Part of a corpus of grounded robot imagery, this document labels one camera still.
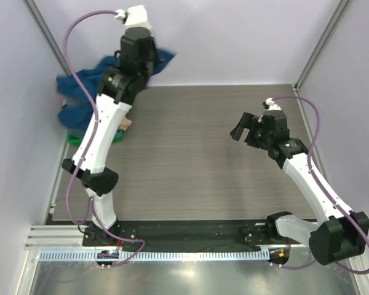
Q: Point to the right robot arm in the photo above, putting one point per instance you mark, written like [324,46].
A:
[339,231]

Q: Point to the tan beige t shirt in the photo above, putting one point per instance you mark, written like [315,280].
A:
[125,124]

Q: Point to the green plastic bin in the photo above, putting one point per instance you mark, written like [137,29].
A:
[74,136]

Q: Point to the blue t shirt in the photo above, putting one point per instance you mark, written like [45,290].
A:
[77,112]

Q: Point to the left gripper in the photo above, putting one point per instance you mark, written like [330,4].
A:
[154,45]

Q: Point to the frame post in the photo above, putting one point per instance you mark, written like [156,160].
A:
[327,33]
[47,35]

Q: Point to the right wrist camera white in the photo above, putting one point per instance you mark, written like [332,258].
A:
[270,105]

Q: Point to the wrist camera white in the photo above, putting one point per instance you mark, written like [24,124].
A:
[135,16]
[270,105]

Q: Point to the slotted cable duct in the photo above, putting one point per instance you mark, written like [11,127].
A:
[112,256]

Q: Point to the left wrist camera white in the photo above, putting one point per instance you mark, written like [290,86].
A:
[135,16]

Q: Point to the right frame post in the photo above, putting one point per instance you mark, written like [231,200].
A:
[327,33]

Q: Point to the left frame post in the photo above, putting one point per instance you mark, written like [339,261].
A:
[47,35]

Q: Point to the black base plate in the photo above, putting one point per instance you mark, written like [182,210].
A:
[185,236]

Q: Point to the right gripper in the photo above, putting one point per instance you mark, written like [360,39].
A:
[251,121]

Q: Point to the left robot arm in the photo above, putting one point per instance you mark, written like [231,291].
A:
[116,92]

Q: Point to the aluminium rail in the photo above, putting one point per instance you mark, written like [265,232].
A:
[55,237]

